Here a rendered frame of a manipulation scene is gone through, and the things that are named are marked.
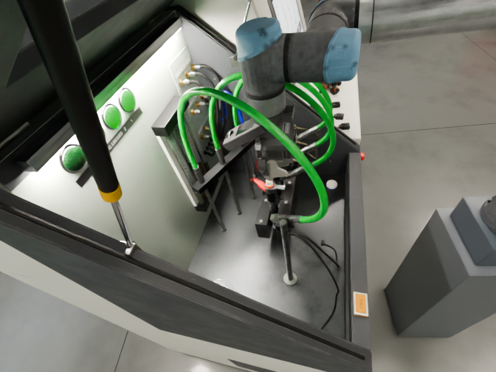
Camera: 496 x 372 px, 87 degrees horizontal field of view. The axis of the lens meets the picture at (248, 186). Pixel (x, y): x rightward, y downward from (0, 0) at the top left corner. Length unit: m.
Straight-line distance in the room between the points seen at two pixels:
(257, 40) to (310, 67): 0.09
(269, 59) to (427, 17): 0.26
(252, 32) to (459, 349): 1.70
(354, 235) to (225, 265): 0.42
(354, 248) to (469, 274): 0.37
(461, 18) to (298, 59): 0.26
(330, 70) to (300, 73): 0.04
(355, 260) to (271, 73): 0.52
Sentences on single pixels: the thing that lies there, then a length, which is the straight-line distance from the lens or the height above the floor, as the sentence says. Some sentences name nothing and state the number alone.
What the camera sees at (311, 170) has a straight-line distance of 0.43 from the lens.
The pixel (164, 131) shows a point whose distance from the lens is 0.68.
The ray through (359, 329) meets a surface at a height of 0.95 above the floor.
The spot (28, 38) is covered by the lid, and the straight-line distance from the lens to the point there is 0.34.
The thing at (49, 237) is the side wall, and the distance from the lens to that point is 0.43.
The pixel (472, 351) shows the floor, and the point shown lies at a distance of 1.84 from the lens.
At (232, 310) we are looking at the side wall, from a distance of 0.48.
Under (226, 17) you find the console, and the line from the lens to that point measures 0.87.
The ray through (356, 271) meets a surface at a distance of 0.75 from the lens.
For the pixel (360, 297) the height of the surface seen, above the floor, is 0.96.
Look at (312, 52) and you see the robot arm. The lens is 0.44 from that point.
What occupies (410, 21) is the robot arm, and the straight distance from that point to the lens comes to 0.56.
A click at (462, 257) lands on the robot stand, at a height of 0.80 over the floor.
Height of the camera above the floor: 1.63
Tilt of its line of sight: 48 degrees down
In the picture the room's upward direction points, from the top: 15 degrees counter-clockwise
